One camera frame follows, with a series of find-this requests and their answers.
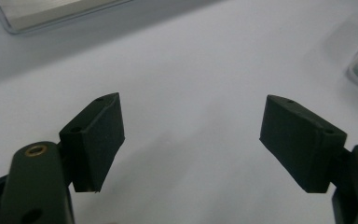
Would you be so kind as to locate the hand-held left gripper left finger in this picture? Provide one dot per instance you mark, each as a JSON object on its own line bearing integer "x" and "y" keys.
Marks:
{"x": 90, "y": 143}

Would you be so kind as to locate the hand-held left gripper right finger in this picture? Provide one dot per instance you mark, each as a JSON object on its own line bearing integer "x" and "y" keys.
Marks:
{"x": 304, "y": 146}

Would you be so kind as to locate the clear plastic tray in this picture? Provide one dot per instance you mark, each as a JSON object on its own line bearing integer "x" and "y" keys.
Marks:
{"x": 52, "y": 12}

